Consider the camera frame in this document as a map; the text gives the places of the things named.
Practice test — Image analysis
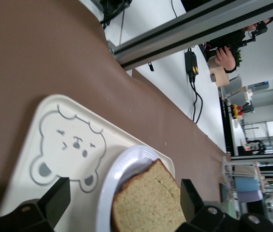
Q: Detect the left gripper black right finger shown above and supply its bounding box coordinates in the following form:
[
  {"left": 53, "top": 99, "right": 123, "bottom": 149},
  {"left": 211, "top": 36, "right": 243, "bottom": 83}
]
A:
[{"left": 174, "top": 178, "right": 273, "bottom": 232}]

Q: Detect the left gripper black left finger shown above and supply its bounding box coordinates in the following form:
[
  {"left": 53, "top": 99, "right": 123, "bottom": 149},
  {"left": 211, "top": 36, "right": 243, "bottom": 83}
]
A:
[{"left": 0, "top": 177, "right": 72, "bottom": 232}]

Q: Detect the plain brown bread slice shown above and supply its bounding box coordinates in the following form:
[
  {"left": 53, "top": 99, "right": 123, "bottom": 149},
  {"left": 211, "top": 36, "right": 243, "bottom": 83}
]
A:
[{"left": 111, "top": 158, "right": 187, "bottom": 232}]

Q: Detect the pale lavender round plate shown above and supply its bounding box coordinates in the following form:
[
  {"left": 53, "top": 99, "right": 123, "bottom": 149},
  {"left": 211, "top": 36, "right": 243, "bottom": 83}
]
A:
[{"left": 95, "top": 145, "right": 183, "bottom": 232}]

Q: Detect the dark grey cloth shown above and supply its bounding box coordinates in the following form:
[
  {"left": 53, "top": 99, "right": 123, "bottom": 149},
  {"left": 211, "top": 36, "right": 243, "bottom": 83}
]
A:
[{"left": 219, "top": 183, "right": 233, "bottom": 203}]

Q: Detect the mint green bowl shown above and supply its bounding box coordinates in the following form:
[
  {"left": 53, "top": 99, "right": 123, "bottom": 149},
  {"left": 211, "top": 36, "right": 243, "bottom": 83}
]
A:
[{"left": 220, "top": 200, "right": 240, "bottom": 220}]

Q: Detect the cream tray with bear print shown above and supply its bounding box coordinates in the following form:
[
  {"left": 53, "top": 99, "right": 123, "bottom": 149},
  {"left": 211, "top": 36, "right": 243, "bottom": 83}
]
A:
[{"left": 0, "top": 93, "right": 175, "bottom": 232}]

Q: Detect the light wooden box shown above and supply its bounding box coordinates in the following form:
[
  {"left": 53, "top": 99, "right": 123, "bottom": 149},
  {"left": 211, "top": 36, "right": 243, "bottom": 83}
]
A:
[{"left": 208, "top": 65, "right": 230, "bottom": 87}]

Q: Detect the black adapter with yellow label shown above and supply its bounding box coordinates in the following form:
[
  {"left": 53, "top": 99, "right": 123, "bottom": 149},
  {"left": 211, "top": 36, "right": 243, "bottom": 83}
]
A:
[{"left": 184, "top": 48, "right": 199, "bottom": 76}]

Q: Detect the person in black clothing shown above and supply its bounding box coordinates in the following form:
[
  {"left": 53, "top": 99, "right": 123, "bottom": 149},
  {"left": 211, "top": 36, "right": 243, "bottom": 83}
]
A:
[{"left": 199, "top": 14, "right": 273, "bottom": 74}]

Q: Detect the metal wire rack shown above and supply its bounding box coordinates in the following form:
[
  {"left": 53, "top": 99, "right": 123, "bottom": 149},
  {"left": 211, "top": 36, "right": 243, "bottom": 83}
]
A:
[{"left": 221, "top": 156, "right": 264, "bottom": 194}]

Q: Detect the black adapter cable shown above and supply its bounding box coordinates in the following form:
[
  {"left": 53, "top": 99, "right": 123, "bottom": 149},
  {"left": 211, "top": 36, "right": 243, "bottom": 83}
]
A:
[{"left": 188, "top": 72, "right": 203, "bottom": 124}]

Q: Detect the aluminium camera post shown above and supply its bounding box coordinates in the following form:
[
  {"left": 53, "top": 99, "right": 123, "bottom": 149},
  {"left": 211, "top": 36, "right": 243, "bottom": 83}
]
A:
[{"left": 107, "top": 0, "right": 273, "bottom": 71}]

